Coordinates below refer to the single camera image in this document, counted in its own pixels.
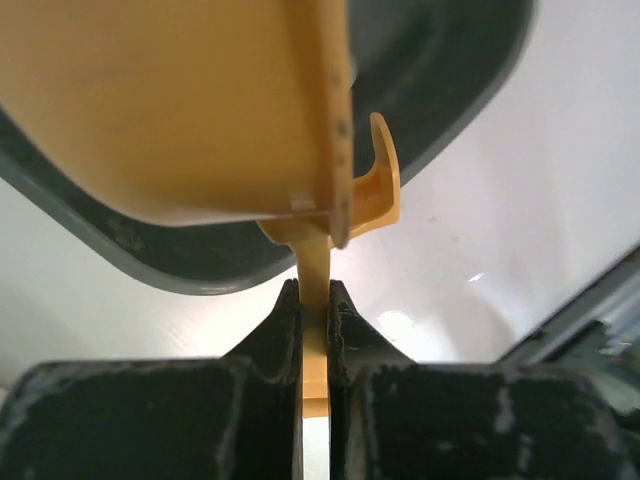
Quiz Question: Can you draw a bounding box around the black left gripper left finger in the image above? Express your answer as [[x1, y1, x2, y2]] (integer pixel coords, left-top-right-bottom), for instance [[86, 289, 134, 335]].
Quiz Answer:
[[1, 280, 303, 479]]

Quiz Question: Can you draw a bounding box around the orange litter scoop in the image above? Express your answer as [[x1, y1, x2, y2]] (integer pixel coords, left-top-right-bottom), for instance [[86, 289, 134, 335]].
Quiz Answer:
[[1, 1, 400, 417]]

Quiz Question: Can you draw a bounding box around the dark grey plastic tub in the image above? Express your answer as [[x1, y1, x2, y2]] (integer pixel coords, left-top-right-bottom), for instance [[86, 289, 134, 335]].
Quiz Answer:
[[1, 1, 535, 295]]

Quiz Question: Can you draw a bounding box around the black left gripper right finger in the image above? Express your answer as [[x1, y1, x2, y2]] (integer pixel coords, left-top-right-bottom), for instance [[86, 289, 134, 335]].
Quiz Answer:
[[327, 281, 639, 479]]

